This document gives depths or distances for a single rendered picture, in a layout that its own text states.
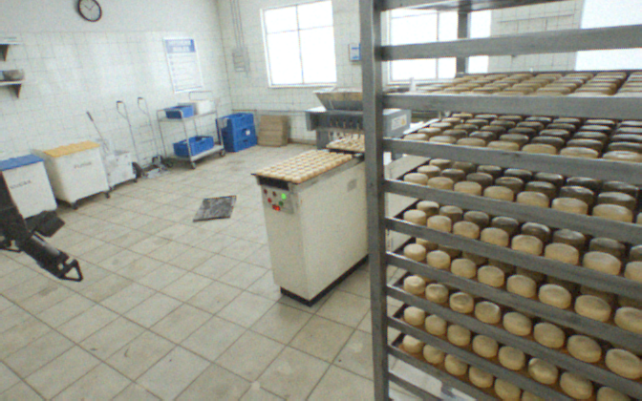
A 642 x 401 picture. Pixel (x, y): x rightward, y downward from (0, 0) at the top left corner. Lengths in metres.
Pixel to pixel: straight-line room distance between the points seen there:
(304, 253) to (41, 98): 4.39
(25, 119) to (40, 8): 1.39
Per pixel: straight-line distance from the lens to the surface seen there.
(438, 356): 1.05
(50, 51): 6.01
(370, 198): 0.81
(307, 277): 2.43
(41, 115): 5.90
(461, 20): 1.15
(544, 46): 0.66
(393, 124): 2.57
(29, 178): 5.17
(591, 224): 0.71
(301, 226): 2.26
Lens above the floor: 1.61
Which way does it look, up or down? 20 degrees down
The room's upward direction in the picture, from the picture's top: 5 degrees counter-clockwise
